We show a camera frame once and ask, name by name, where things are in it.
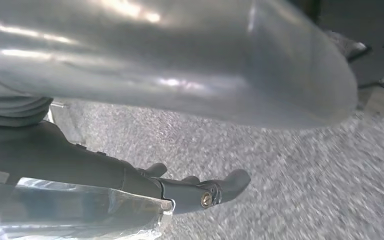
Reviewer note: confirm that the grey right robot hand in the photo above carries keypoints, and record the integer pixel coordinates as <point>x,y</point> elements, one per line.
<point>62,165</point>

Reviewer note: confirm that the grey robot thigh shell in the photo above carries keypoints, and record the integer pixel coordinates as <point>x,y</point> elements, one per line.
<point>162,59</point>

